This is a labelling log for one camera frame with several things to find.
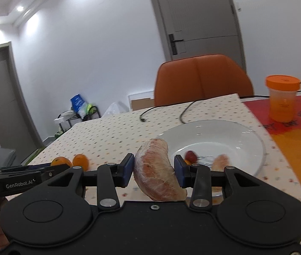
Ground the large orange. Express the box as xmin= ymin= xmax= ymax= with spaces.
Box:
xmin=51 ymin=157 xmax=72 ymax=167

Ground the clear plastic bag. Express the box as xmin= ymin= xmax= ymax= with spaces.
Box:
xmin=103 ymin=101 xmax=128 ymax=117

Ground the white framed cardboard panel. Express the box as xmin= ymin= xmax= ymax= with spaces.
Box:
xmin=127 ymin=90 xmax=156 ymax=111

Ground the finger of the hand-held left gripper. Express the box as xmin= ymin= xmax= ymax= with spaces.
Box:
xmin=0 ymin=164 xmax=71 ymax=178

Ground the black door handle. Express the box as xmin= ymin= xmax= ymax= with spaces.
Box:
xmin=169 ymin=34 xmax=184 ymax=55

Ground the orange lidded container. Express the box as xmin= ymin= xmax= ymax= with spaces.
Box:
xmin=266 ymin=75 xmax=300 ymax=123

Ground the blue plastic bag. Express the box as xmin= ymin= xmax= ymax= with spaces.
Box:
xmin=70 ymin=93 xmax=88 ymax=117

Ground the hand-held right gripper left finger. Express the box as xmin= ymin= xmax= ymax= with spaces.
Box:
xmin=37 ymin=153 xmax=135 ymax=210

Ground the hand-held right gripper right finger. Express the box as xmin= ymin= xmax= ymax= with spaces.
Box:
xmin=174 ymin=154 xmax=276 ymax=210

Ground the orange chair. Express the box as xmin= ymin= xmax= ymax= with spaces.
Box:
xmin=154 ymin=54 xmax=254 ymax=107

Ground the white ceramic bowl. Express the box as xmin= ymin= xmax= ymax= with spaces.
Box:
xmin=159 ymin=120 xmax=266 ymax=177

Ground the grey side door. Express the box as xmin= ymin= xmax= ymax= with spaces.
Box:
xmin=0 ymin=45 xmax=43 ymax=149

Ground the black usb cable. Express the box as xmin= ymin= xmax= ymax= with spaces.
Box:
xmin=140 ymin=95 xmax=254 ymax=124

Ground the dotted tablecloth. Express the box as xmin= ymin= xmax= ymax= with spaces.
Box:
xmin=4 ymin=93 xmax=301 ymax=234

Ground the black shoe rack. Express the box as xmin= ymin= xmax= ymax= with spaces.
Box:
xmin=57 ymin=106 xmax=102 ymax=133

